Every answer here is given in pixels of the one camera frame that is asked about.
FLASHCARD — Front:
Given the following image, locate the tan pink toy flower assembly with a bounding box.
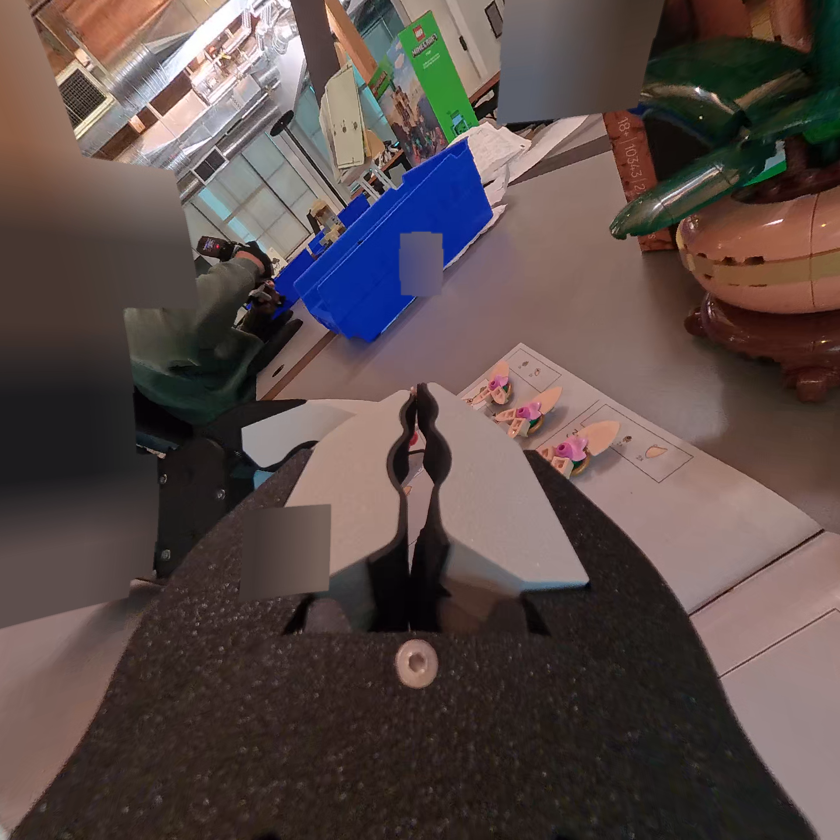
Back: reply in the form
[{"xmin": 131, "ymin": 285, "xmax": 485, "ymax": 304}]
[
  {"xmin": 537, "ymin": 420, "xmax": 622, "ymax": 478},
  {"xmin": 468, "ymin": 360, "xmax": 514, "ymax": 412},
  {"xmin": 494, "ymin": 385, "xmax": 565, "ymax": 438}
]

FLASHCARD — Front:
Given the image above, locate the toy brick potted plant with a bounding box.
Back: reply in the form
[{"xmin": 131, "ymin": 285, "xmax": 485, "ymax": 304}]
[{"xmin": 608, "ymin": 36, "xmax": 840, "ymax": 403}]

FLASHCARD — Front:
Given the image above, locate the white air vent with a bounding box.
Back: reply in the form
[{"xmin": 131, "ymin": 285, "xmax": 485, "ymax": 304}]
[{"xmin": 55, "ymin": 66, "xmax": 110, "ymax": 130}]

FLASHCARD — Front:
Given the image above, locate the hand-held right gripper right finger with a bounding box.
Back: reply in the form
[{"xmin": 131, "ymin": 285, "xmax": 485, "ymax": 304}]
[{"xmin": 416, "ymin": 382, "xmax": 590, "ymax": 596}]

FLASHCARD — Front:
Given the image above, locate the green Minecraft box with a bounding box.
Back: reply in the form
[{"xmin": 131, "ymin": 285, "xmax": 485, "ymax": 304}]
[{"xmin": 366, "ymin": 9, "xmax": 480, "ymax": 166}]

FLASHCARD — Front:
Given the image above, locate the large blue plastic bin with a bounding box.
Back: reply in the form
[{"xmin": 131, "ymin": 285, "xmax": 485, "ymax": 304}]
[{"xmin": 294, "ymin": 139, "xmax": 495, "ymax": 344}]

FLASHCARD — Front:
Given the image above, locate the small blue plastic bin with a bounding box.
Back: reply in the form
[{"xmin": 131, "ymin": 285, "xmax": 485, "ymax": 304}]
[{"xmin": 272, "ymin": 193, "xmax": 372, "ymax": 311}]

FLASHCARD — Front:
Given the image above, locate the toy building instruction booklet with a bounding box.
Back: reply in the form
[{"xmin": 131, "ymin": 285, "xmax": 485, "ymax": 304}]
[{"xmin": 456, "ymin": 341, "xmax": 825, "ymax": 615}]

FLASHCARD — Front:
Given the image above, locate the tan toy brick figure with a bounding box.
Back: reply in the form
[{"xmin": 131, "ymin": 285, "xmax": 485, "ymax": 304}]
[{"xmin": 307, "ymin": 200, "xmax": 347, "ymax": 238}]

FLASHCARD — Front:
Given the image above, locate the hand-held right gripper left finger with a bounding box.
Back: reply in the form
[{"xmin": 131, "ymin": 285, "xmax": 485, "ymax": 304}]
[{"xmin": 283, "ymin": 389, "xmax": 417, "ymax": 632}]

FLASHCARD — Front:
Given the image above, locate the pile of white papers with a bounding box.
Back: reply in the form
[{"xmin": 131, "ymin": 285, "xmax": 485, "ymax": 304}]
[{"xmin": 462, "ymin": 121, "xmax": 534, "ymax": 199}]

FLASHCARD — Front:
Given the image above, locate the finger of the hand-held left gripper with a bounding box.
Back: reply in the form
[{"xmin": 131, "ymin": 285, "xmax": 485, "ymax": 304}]
[{"xmin": 239, "ymin": 399, "xmax": 360, "ymax": 475}]

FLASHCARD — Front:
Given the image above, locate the beige cardboard panel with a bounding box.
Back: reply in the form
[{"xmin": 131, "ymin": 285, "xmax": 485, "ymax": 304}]
[{"xmin": 319, "ymin": 66, "xmax": 370, "ymax": 173}]

